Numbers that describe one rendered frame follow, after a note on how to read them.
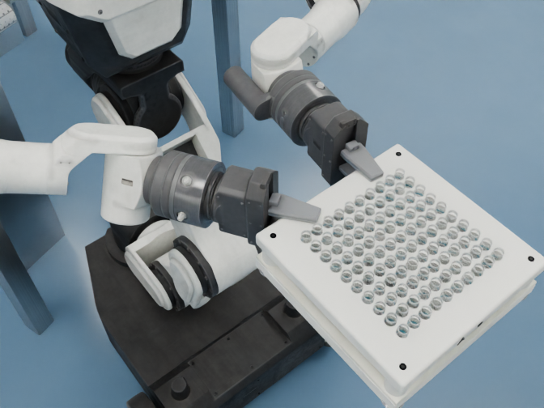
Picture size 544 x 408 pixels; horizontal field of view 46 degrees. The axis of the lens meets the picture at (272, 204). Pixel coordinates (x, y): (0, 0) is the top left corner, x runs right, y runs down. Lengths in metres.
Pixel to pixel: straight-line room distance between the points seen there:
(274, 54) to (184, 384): 0.89
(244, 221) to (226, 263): 0.48
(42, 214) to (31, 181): 1.23
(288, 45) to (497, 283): 0.44
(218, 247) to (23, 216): 0.88
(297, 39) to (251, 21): 1.97
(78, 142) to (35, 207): 1.22
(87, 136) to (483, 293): 0.50
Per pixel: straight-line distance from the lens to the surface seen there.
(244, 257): 1.29
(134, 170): 0.82
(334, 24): 1.06
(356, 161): 0.83
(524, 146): 2.52
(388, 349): 0.70
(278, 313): 1.68
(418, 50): 2.83
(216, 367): 1.64
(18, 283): 1.81
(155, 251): 1.72
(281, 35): 0.97
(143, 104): 1.20
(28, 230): 2.05
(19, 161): 0.83
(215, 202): 0.78
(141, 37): 1.08
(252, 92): 0.93
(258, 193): 0.75
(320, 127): 0.85
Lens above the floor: 1.68
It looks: 51 degrees down
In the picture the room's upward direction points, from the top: straight up
